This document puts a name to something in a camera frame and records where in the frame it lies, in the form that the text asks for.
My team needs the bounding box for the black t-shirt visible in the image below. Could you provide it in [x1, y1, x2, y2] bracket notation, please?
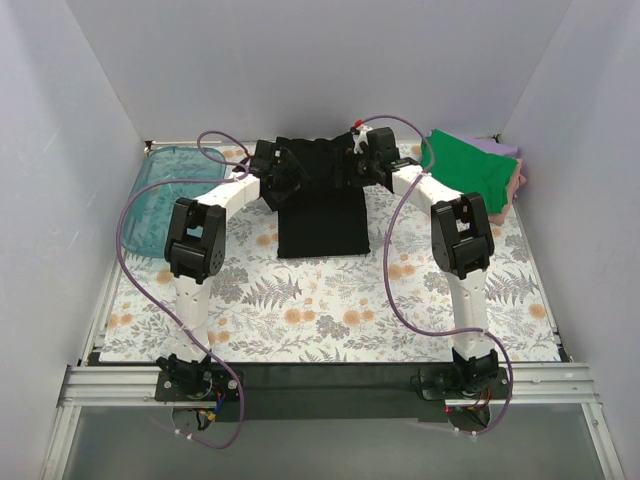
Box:
[276, 133, 370, 259]

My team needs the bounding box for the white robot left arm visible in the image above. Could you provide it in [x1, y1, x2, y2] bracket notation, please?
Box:
[157, 140, 309, 400]

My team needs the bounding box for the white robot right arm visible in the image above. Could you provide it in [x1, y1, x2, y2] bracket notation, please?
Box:
[344, 121, 499, 398]

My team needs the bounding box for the green folded t-shirt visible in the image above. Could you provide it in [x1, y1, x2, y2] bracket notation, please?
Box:
[428, 130, 518, 214]

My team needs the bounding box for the lavender folded t-shirt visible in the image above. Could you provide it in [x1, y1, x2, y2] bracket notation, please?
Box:
[457, 136, 520, 159]

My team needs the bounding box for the pink folded t-shirt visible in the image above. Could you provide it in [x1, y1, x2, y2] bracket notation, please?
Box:
[488, 158, 527, 226]

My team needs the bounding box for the floral patterned table mat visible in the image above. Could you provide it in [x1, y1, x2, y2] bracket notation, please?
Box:
[94, 186, 561, 363]

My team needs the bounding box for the teal transparent plastic tray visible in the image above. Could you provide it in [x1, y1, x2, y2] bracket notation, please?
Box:
[121, 146, 226, 258]

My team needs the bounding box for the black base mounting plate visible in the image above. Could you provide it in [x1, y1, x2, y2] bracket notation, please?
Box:
[154, 360, 509, 423]

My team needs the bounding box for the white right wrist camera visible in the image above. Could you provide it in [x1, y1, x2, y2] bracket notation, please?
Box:
[350, 124, 372, 154]

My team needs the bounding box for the aluminium frame rail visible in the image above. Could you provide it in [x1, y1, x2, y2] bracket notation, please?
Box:
[39, 362, 626, 480]

